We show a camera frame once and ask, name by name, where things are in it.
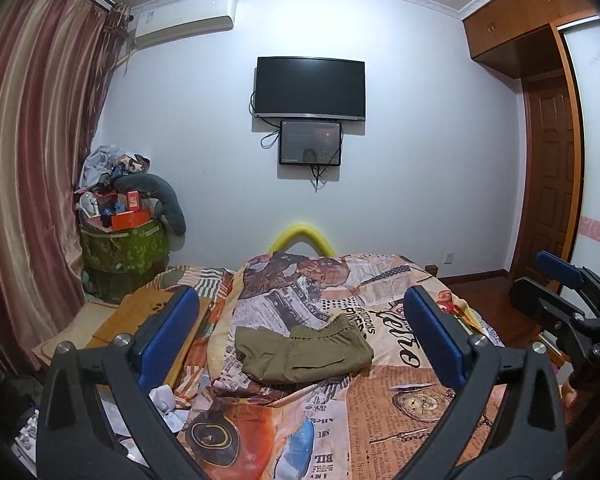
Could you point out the wooden board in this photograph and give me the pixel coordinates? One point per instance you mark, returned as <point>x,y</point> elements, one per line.
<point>130,310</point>

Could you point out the olive green pants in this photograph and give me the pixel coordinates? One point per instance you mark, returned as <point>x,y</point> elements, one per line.
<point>305,355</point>

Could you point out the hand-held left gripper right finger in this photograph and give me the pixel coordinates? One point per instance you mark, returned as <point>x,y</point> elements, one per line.
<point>435,335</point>

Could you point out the white wardrobe sliding door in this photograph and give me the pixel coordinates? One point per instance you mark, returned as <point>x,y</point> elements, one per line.
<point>597,160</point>

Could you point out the green fabric hamper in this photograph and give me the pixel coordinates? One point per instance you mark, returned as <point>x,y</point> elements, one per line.
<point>125,255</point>

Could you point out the person's right hand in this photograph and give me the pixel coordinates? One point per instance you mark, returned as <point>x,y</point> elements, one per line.
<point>572,396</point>

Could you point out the printed blanket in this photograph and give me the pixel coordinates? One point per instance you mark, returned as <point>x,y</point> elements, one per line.
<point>290,420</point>

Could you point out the white wall socket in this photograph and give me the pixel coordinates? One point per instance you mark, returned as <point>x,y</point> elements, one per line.
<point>448,258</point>

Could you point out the black wall television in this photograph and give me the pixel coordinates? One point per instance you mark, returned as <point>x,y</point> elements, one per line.
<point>310,87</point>

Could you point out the white air conditioner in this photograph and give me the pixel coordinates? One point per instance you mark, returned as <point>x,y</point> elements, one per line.
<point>185,20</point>

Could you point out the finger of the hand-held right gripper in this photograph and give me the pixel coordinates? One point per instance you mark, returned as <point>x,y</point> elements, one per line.
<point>560,267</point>
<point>540,302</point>

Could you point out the orange box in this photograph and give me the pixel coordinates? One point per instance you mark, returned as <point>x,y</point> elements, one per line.
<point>130,220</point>

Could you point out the grey curved pillow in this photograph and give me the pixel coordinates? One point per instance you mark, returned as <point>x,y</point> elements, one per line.
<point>172,210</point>

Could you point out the striped pink curtain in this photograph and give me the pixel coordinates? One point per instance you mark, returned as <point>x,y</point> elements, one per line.
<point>35,160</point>

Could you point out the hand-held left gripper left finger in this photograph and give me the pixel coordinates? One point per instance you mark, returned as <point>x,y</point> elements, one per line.
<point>167,330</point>

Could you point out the heap of clothes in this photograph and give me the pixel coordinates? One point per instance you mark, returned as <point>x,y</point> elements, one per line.
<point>110,165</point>

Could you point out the yellow foam tube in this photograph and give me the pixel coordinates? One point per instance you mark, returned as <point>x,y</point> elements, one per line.
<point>305,232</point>

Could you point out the red box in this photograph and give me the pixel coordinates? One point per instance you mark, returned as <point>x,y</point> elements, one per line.
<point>133,201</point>

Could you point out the small black monitor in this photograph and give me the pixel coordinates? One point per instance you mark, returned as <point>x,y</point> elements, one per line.
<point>310,142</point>

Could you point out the wooden overhead cabinet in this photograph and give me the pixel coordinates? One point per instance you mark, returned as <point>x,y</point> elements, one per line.
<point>510,30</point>

